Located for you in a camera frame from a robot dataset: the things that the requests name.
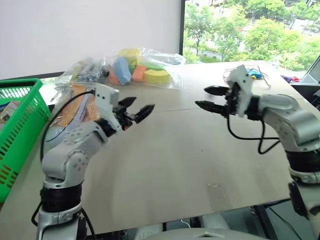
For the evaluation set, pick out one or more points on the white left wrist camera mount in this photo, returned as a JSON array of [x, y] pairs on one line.
[[106, 96]]

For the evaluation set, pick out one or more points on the orange foam sponge block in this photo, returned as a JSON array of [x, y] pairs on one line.
[[138, 73]]

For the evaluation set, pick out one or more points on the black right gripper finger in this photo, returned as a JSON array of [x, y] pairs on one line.
[[212, 107], [216, 90]]

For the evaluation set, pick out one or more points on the green plastic basket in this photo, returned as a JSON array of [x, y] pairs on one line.
[[22, 120]]

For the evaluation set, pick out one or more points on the green foam sponge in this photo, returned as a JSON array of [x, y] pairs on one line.
[[151, 66]]

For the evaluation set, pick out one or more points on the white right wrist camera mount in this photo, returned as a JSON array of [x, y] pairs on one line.
[[243, 80]]

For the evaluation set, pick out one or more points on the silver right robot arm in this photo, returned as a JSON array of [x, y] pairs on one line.
[[290, 117]]

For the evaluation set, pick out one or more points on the small orange foam sponge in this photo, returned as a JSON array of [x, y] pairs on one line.
[[113, 78]]

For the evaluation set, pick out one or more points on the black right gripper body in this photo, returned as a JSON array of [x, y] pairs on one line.
[[233, 100]]

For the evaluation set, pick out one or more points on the printed cardboard box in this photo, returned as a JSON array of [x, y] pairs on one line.
[[10, 110]]

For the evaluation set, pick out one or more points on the blue foam sponge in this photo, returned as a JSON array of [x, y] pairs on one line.
[[122, 71]]

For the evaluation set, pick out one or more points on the yellow curved foam sponge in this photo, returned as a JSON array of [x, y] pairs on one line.
[[156, 76]]

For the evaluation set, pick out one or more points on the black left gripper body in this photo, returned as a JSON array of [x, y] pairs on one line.
[[125, 117]]

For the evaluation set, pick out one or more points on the clear bag of dark parts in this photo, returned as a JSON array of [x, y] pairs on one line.
[[86, 71]]

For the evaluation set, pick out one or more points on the dark window frame post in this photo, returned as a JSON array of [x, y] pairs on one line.
[[181, 27]]

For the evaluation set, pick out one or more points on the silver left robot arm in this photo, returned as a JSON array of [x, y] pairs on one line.
[[75, 152]]

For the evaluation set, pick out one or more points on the black desk equipment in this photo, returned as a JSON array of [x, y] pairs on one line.
[[308, 93]]

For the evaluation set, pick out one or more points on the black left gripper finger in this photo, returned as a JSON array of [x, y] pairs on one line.
[[128, 102], [145, 111]]

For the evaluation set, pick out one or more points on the clear bag of orange boards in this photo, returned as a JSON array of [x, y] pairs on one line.
[[72, 100]]

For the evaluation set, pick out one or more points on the grey monitor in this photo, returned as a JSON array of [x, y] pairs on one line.
[[313, 72]]

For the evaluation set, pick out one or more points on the pale yellow foam sponge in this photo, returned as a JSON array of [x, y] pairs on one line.
[[130, 55]]

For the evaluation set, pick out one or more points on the clear bag of foam sponges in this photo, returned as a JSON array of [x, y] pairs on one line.
[[160, 60]]

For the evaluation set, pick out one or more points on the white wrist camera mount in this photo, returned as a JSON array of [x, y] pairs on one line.
[[243, 80], [106, 96]]

